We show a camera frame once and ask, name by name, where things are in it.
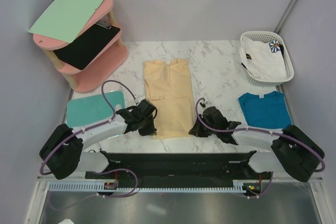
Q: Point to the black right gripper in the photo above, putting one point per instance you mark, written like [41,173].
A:
[196,131]

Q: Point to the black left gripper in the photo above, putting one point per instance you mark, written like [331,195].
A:
[150,130]

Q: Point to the yellow t shirt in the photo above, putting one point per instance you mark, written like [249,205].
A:
[169,88]

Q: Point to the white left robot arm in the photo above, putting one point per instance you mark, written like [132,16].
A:
[64,151]

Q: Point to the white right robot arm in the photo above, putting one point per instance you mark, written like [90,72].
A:
[287,150]

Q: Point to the teal cutting board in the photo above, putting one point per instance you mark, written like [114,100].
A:
[88,110]

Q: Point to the blue t shirt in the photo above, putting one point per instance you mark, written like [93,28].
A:
[268,112]

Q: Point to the pink three tier shelf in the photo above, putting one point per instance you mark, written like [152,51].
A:
[104,64]

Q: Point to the white t shirt with flower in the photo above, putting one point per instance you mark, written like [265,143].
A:
[263,61]

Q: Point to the black clipboard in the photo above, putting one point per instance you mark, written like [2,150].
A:
[87,46]

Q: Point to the white plastic basket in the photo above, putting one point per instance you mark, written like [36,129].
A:
[267,36]

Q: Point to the green clipboard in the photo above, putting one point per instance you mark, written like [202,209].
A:
[64,19]

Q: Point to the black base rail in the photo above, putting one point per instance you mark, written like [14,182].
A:
[179,169]

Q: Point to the white cable duct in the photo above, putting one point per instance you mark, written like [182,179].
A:
[106,187]

